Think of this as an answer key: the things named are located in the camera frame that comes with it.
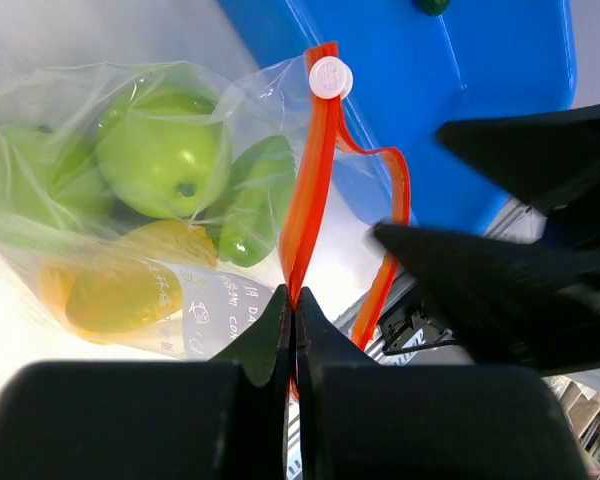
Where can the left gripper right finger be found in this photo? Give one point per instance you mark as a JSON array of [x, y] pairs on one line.
[[363, 420]]

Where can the green cucumber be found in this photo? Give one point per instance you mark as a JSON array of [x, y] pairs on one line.
[[433, 8]]

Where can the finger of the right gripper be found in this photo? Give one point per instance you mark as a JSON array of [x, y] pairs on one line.
[[506, 303], [549, 161]]

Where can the blue plastic bin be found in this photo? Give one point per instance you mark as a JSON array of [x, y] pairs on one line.
[[413, 72]]

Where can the yellow lemon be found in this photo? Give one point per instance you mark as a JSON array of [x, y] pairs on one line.
[[137, 303]]

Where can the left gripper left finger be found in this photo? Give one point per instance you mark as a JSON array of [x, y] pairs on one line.
[[225, 418]]

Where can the clear zip bag orange zipper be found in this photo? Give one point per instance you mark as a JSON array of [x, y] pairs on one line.
[[322, 245]]

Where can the green star fruit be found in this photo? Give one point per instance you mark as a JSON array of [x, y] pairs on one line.
[[245, 221]]

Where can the light green apple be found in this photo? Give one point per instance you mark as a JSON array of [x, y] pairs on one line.
[[163, 150]]

